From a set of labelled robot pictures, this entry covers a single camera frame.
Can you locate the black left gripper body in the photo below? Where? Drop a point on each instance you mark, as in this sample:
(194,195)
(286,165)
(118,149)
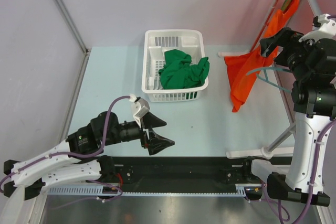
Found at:
(130,130)

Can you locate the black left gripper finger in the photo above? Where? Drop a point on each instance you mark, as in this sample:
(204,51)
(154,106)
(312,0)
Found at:
(157,143)
(152,121)

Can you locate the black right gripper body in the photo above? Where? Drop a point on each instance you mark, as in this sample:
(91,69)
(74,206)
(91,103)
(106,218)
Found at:
(295,52)

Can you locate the orange t shirt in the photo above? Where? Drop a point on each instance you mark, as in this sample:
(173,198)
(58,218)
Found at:
(242,83)

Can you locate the green plastic hanger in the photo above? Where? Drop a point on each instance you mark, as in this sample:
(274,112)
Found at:
(285,5)

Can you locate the green t shirt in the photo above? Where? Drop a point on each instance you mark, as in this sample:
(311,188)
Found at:
(180,73)

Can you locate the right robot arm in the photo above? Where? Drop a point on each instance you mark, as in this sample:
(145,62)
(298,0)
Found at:
(303,182)

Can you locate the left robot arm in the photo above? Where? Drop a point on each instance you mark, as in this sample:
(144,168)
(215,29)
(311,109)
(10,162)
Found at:
(80,156)

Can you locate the white plastic dish basket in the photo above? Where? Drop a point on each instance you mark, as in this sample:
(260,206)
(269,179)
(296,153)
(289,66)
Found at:
(156,43)

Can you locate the grey clothes rack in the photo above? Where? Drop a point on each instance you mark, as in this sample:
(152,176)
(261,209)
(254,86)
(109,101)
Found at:
(313,92)

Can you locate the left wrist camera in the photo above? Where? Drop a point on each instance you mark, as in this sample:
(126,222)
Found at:
(139,107)

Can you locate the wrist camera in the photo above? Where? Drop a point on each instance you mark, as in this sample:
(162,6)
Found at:
(323,28)
(139,107)

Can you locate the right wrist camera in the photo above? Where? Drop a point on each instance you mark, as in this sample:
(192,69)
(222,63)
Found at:
(323,28)

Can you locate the black table front rail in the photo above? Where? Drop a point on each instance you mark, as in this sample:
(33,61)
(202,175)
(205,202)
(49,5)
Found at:
(180,174)

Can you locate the white slotted cable duct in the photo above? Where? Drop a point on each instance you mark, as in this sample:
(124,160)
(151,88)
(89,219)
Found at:
(238,190)

